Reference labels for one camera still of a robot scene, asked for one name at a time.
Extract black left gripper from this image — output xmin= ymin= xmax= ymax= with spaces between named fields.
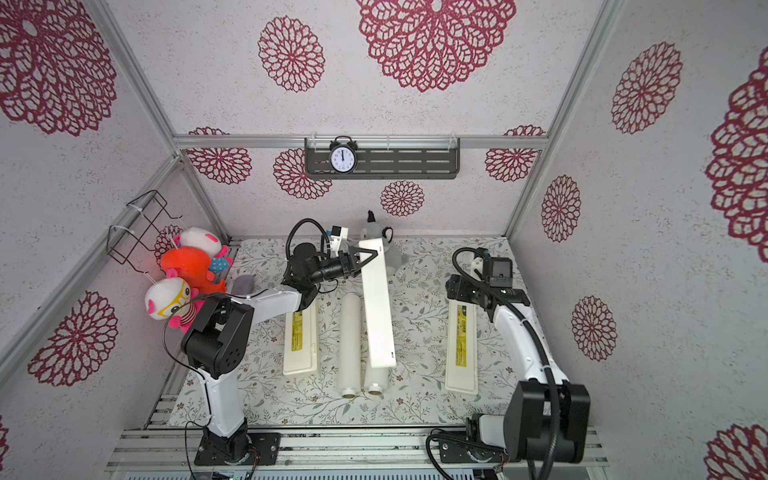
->
xmin=311 ymin=246 xmax=378 ymax=286

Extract cream dispenser bottom tray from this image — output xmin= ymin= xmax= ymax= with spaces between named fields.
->
xmin=358 ymin=238 xmax=397 ymax=368

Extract cream wrap dispenser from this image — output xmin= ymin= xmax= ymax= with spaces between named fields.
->
xmin=445 ymin=300 xmax=479 ymax=396
xmin=283 ymin=301 xmax=319 ymax=377

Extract white plastic wrap roll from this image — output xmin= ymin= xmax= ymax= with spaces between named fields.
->
xmin=364 ymin=364 xmax=391 ymax=395
xmin=338 ymin=293 xmax=362 ymax=398

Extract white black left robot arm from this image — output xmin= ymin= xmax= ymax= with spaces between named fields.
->
xmin=181 ymin=238 xmax=396 ymax=457

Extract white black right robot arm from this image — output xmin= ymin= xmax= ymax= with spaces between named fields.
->
xmin=446 ymin=274 xmax=591 ymax=463

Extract grey plush wolf toy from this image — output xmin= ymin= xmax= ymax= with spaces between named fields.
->
xmin=360 ymin=210 xmax=407 ymax=276

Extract floral table mat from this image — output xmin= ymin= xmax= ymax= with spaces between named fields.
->
xmin=167 ymin=236 xmax=577 ymax=428

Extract black alarm clock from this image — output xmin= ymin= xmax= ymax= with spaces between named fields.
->
xmin=329 ymin=135 xmax=358 ymax=174

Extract white pink plush toy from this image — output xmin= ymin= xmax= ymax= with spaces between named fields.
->
xmin=173 ymin=227 xmax=229 ymax=259

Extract red orange plush toy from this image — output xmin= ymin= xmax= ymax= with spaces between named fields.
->
xmin=160 ymin=247 xmax=227 ymax=295

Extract white plush toy yellow glasses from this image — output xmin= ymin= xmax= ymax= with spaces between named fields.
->
xmin=144 ymin=269 xmax=203 ymax=333

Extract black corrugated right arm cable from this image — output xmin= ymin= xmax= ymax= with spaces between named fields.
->
xmin=451 ymin=245 xmax=562 ymax=480

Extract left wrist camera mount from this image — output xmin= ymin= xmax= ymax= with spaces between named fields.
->
xmin=328 ymin=225 xmax=349 ymax=257

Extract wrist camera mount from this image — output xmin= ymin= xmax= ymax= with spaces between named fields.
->
xmin=328 ymin=225 xmax=349 ymax=257
xmin=471 ymin=256 xmax=514 ymax=290

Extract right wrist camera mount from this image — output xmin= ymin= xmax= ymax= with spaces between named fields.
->
xmin=471 ymin=256 xmax=514 ymax=290

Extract grey wall shelf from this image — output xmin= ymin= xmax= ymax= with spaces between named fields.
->
xmin=303 ymin=137 xmax=461 ymax=180

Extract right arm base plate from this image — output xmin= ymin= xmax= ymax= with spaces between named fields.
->
xmin=432 ymin=431 xmax=513 ymax=465

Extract black wire wall basket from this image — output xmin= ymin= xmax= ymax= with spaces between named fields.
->
xmin=104 ymin=189 xmax=183 ymax=277

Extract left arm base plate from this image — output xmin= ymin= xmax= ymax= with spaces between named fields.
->
xmin=193 ymin=429 xmax=282 ymax=467

